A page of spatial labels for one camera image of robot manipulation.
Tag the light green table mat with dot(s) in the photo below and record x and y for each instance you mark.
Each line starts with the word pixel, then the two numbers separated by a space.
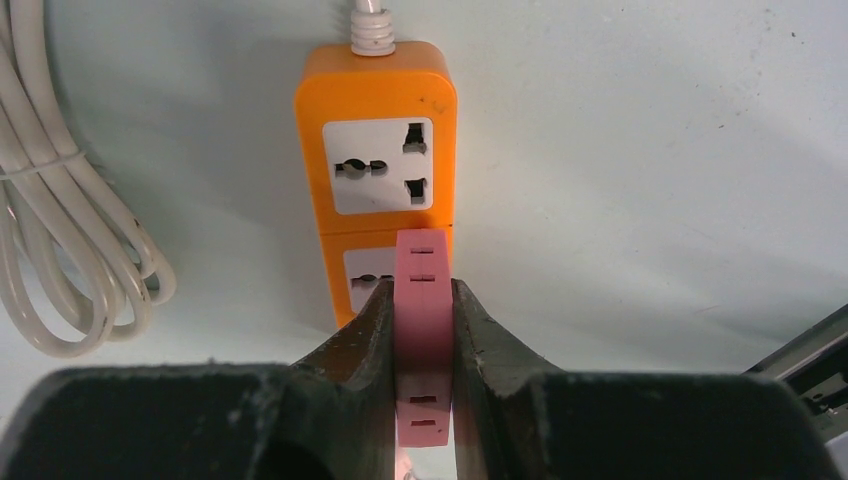
pixel 646 185

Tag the pink square plug adapter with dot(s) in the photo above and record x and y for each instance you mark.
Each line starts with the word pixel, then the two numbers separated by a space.
pixel 423 338

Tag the orange power strip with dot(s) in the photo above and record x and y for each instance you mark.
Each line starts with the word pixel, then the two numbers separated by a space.
pixel 379 139

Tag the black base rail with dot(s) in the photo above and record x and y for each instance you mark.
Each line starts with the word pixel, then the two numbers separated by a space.
pixel 814 366

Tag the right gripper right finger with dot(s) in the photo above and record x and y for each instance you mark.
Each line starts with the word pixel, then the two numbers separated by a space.
pixel 518 416

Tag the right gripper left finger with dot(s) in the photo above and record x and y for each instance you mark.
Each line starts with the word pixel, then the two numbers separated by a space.
pixel 330 415

